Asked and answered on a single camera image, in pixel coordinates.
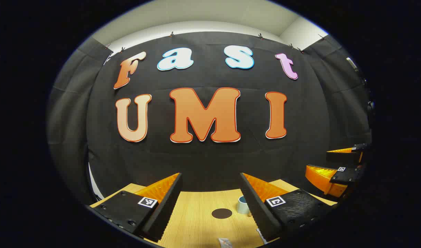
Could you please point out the dark round coaster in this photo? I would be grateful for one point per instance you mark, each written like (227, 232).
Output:
(221, 213)

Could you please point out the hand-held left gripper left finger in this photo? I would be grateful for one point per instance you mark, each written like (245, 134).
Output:
(169, 203)

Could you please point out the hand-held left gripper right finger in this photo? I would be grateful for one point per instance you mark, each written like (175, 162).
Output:
(256, 210)

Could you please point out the white toothbrush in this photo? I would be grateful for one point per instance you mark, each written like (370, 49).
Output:
(261, 235)

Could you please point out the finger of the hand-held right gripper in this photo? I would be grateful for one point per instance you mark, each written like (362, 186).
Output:
(344, 176)
(341, 156)

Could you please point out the white toothpaste tube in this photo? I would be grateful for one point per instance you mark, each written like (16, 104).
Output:
(225, 243)

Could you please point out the black backdrop cloth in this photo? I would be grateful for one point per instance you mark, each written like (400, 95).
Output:
(231, 155)

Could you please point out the light blue cup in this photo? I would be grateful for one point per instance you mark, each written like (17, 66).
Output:
(242, 206)

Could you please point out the wooden desktop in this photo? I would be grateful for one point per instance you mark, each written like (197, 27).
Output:
(196, 220)

